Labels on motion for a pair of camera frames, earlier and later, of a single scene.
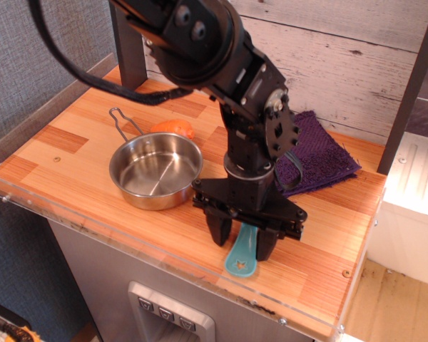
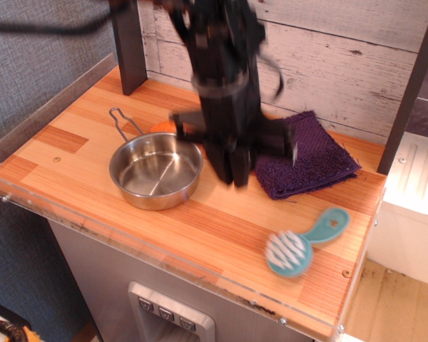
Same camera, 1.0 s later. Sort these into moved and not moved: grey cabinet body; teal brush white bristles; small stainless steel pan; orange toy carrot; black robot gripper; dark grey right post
Moved: teal brush white bristles; black robot gripper
Not moved: small stainless steel pan; dark grey right post; grey cabinet body; orange toy carrot
